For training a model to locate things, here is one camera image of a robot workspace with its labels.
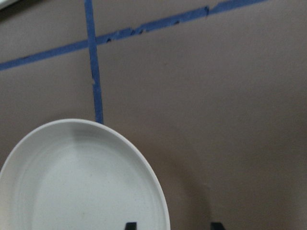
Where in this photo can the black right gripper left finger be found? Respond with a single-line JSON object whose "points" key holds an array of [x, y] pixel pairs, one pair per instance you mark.
{"points": [[131, 226]]}

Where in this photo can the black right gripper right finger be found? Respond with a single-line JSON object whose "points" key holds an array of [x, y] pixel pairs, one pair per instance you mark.
{"points": [[216, 226]]}

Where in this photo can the white round plate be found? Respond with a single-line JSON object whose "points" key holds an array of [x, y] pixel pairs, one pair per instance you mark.
{"points": [[75, 174]]}

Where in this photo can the crossing blue tape strip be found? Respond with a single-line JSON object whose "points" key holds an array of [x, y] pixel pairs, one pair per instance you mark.
{"points": [[92, 47]]}

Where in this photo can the white object at corner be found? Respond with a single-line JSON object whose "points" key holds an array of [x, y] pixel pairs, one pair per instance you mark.
{"points": [[18, 4]]}

